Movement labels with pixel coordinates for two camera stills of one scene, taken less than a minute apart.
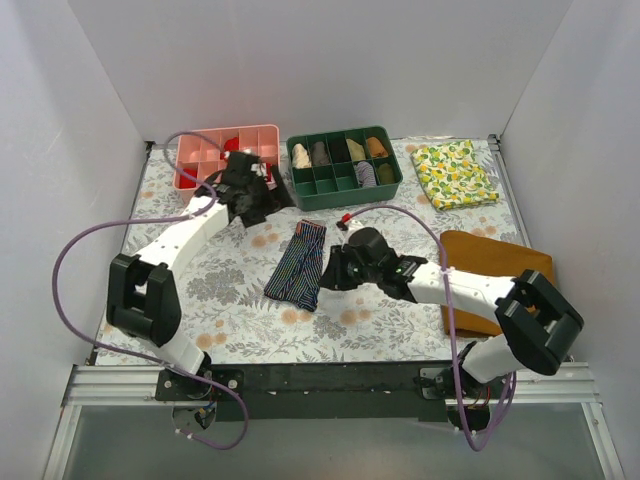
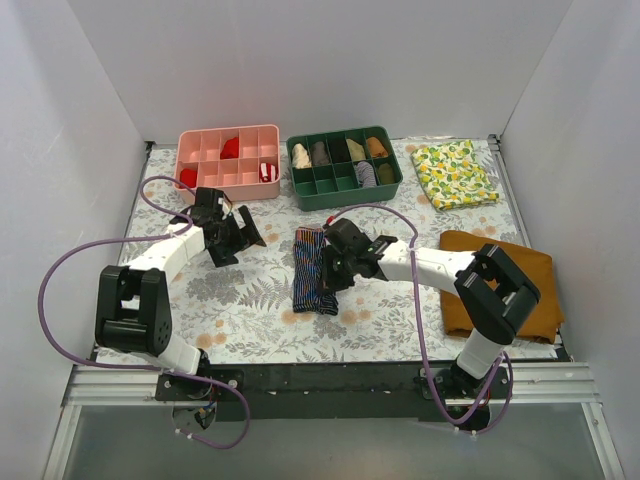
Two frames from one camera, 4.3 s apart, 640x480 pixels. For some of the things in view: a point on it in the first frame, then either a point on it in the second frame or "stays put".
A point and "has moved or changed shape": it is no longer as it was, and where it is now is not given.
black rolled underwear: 339,150 stays put
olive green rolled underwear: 386,174 stays put
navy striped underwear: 297,275 has moved or changed shape
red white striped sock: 269,172 stays put
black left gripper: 261,195 -> 233,240
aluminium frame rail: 544,384 stays put
